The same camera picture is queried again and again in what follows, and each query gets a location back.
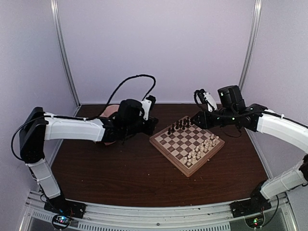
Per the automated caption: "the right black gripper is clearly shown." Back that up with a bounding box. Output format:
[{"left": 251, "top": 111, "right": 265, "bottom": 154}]
[{"left": 190, "top": 107, "right": 236, "bottom": 129}]

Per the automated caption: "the dark chess piece tall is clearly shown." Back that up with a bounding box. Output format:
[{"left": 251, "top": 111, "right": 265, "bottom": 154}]
[{"left": 175, "top": 120, "right": 180, "bottom": 129}]

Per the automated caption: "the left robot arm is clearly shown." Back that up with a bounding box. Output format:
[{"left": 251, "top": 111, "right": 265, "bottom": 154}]
[{"left": 15, "top": 96, "right": 158, "bottom": 214}]

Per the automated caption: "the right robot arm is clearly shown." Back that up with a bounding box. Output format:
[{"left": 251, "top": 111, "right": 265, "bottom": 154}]
[{"left": 191, "top": 85, "right": 308, "bottom": 213}]

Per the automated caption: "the wooden chess board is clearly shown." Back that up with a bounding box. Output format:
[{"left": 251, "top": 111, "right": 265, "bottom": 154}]
[{"left": 150, "top": 116, "right": 225, "bottom": 177}]

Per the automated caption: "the white chess pieces group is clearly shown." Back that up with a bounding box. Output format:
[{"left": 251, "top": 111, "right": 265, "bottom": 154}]
[{"left": 182, "top": 134, "right": 220, "bottom": 168}]

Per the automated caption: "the right circuit board with LEDs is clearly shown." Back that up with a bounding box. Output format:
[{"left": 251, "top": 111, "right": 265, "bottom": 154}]
[{"left": 245, "top": 215, "right": 265, "bottom": 229}]

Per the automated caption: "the circuit board with leds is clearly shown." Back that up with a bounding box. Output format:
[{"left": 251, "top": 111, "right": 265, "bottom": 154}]
[
  {"left": 245, "top": 215, "right": 265, "bottom": 229},
  {"left": 51, "top": 215, "right": 72, "bottom": 227}
]

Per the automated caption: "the left circuit board with LEDs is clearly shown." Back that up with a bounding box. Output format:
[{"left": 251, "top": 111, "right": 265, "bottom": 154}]
[{"left": 51, "top": 215, "right": 72, "bottom": 227}]

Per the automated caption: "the pink double pet bowl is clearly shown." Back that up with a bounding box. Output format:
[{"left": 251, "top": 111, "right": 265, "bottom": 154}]
[{"left": 97, "top": 104, "right": 120, "bottom": 146}]

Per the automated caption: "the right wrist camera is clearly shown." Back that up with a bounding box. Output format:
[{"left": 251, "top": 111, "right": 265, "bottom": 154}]
[{"left": 197, "top": 89, "right": 218, "bottom": 112}]

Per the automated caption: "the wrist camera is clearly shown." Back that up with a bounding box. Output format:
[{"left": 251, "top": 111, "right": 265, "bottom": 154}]
[
  {"left": 197, "top": 89, "right": 218, "bottom": 112},
  {"left": 141, "top": 95, "right": 156, "bottom": 120}
]

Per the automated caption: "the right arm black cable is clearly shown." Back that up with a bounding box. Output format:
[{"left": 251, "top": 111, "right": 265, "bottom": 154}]
[{"left": 192, "top": 89, "right": 205, "bottom": 106}]

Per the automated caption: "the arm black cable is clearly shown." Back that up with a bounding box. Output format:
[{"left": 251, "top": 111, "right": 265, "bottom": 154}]
[
  {"left": 192, "top": 89, "right": 205, "bottom": 106},
  {"left": 84, "top": 74, "right": 157, "bottom": 121}
]

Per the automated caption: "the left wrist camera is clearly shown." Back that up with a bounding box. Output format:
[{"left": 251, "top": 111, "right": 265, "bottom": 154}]
[{"left": 141, "top": 95, "right": 156, "bottom": 120}]

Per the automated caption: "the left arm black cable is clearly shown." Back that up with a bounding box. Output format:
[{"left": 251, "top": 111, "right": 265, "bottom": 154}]
[{"left": 84, "top": 74, "right": 157, "bottom": 121}]

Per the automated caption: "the right aluminium frame post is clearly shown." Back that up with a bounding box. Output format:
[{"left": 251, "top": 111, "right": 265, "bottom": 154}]
[{"left": 239, "top": 0, "right": 263, "bottom": 91}]

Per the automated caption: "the aluminium frame post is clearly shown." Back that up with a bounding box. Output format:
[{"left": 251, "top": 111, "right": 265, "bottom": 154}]
[
  {"left": 239, "top": 0, "right": 263, "bottom": 91},
  {"left": 50, "top": 0, "right": 81, "bottom": 107}
]

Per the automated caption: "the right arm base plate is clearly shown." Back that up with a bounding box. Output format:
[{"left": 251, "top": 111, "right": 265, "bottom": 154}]
[{"left": 230, "top": 199, "right": 272, "bottom": 218}]

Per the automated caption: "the front aluminium rail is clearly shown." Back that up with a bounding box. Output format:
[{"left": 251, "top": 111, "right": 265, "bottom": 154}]
[{"left": 19, "top": 199, "right": 294, "bottom": 231}]

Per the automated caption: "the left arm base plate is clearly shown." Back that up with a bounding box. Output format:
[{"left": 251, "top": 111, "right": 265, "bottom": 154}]
[{"left": 44, "top": 201, "right": 86, "bottom": 218}]

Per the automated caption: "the left aluminium frame post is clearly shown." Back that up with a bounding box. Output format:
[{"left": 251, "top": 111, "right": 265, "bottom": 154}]
[{"left": 50, "top": 0, "right": 81, "bottom": 107}]

